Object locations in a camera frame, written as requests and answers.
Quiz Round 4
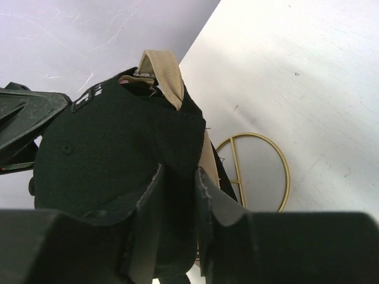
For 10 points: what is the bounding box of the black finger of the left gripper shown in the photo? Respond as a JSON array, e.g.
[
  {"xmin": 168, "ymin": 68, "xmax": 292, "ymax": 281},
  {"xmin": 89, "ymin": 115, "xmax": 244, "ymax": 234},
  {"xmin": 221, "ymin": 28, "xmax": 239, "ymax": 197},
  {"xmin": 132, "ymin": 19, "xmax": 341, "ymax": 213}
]
[{"xmin": 1, "ymin": 82, "xmax": 72, "ymax": 175}]

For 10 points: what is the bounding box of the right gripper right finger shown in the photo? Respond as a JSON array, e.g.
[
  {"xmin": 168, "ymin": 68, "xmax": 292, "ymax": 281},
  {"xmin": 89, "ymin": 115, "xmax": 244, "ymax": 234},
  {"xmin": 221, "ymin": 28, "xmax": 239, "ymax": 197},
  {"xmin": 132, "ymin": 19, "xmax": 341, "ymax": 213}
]
[{"xmin": 195, "ymin": 169, "xmax": 378, "ymax": 283}]

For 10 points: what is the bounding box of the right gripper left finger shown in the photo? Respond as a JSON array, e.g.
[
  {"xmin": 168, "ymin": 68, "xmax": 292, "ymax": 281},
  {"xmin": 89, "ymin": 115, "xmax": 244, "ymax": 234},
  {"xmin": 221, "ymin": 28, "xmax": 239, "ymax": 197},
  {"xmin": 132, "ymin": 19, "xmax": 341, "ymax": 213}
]
[{"xmin": 1, "ymin": 167, "xmax": 164, "ymax": 283}]

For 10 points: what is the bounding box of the beige baseball cap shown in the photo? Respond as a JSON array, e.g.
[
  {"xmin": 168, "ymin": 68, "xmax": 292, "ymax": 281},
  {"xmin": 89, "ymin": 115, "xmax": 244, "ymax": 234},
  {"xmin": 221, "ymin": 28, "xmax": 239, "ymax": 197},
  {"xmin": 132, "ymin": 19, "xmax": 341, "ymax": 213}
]
[{"xmin": 118, "ymin": 49, "xmax": 221, "ymax": 276}]

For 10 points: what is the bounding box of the gold wire hat stand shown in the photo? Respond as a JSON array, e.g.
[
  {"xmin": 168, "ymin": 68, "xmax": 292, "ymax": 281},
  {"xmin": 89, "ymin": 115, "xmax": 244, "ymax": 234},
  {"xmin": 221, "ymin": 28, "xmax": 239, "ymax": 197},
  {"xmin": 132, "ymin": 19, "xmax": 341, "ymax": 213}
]
[{"xmin": 216, "ymin": 133, "xmax": 291, "ymax": 212}]

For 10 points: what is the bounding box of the black NY baseball cap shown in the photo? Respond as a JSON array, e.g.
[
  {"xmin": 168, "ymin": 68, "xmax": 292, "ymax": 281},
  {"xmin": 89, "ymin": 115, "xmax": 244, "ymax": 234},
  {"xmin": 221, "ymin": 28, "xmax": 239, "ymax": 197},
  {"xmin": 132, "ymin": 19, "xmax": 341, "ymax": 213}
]
[{"xmin": 28, "ymin": 67, "xmax": 237, "ymax": 284}]

